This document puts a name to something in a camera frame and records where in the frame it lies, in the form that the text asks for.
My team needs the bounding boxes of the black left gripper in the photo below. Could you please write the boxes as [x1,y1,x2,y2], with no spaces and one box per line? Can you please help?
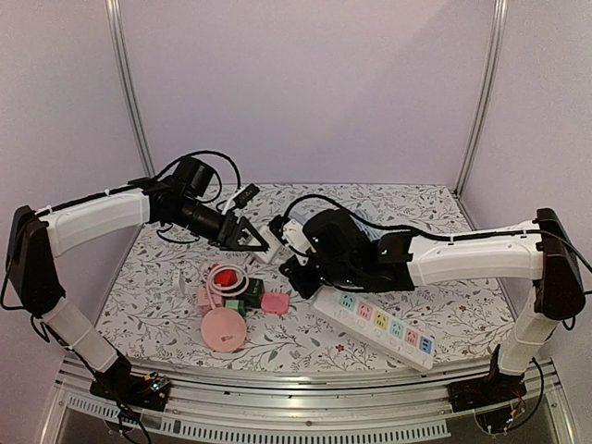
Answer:
[167,196,268,253]

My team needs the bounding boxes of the light blue cable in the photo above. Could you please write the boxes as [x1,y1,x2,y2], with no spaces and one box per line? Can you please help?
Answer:
[351,210,385,241]

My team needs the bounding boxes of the blue power strip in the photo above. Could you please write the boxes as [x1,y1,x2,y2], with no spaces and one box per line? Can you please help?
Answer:
[290,211,318,226]

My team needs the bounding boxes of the white colourful power strip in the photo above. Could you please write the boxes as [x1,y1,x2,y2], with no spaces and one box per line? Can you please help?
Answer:
[311,288,436,372]

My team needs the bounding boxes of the red cube socket adapter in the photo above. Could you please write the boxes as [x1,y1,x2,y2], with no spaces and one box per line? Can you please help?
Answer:
[214,269,238,288]

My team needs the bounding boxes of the white cable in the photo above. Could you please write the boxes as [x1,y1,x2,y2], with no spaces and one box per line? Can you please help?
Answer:
[203,263,253,315]

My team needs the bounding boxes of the dark green cube socket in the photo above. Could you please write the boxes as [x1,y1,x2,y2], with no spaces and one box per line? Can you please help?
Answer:
[241,278,265,308]

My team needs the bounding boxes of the green beige socket adapter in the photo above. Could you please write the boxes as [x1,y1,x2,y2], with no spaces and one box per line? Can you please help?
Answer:
[225,299,246,317]

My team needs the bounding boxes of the pink plug adapter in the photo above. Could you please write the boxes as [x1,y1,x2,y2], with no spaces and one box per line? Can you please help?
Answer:
[260,292,290,315]

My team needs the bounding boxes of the light pink cube socket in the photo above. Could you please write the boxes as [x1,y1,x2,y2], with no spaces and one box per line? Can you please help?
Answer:
[196,287,212,316]

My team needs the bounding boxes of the white plug block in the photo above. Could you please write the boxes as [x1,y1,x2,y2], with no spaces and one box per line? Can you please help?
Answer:
[250,225,290,265]

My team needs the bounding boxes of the pink round cable reel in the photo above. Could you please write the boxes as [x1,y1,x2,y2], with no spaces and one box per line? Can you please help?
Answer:
[201,307,247,352]

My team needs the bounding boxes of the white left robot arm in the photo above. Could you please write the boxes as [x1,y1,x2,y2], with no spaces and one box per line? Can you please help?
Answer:
[2,150,269,401]

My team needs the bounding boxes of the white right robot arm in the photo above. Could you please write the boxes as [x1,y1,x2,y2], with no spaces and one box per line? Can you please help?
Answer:
[272,209,586,403]

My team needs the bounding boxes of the floral table cloth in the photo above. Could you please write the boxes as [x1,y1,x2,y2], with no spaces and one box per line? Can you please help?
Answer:
[96,184,513,375]

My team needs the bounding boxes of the aluminium front rail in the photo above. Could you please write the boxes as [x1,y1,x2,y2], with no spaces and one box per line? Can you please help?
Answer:
[40,356,578,443]

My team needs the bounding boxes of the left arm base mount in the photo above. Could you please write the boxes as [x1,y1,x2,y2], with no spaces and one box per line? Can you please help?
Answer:
[90,351,171,412]

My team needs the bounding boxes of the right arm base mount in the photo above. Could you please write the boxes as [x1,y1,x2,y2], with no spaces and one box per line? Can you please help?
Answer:
[447,345,526,413]

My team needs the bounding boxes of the left aluminium corner post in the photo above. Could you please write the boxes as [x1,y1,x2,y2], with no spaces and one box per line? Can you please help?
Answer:
[105,0,155,177]

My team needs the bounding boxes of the aluminium corner post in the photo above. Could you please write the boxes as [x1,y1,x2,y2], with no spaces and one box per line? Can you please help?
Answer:
[105,0,155,177]
[453,0,509,201]

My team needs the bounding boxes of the right aluminium corner post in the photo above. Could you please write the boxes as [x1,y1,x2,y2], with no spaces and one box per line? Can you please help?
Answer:
[453,0,509,201]

